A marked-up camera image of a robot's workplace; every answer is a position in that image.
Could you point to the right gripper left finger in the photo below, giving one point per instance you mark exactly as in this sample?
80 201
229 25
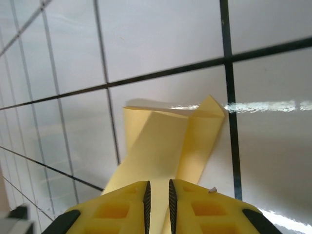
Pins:
109 214

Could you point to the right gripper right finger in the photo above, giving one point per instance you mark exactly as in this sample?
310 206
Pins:
209 214

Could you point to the yellow paper sheet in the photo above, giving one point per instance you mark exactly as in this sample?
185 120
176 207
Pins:
158 136

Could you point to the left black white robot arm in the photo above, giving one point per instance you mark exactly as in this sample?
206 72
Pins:
17 220

